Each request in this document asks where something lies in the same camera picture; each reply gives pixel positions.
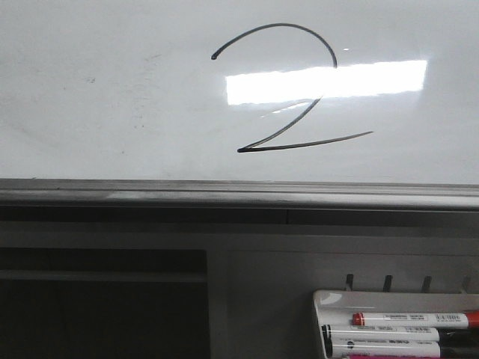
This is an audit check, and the pink marker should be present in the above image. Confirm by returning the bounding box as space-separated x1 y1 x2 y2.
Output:
342 355 479 359

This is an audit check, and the white whiteboard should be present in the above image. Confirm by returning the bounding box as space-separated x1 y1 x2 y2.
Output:
1 1 478 184

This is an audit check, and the black capped white marker upper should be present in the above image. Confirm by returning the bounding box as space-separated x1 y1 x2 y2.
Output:
321 325 478 343

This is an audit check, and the white marker holder tray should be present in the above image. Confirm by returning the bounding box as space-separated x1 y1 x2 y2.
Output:
314 290 478 358

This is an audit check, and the red capped white marker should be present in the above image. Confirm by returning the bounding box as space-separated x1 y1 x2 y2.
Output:
352 311 478 329

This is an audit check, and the grey aluminium whiteboard tray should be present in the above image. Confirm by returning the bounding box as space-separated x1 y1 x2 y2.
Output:
1 179 478 212

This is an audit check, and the black capped white marker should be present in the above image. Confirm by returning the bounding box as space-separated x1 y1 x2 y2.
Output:
321 325 478 343
325 339 478 358

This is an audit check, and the black capped white marker lower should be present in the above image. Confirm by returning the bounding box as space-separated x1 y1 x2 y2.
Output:
325 339 478 358

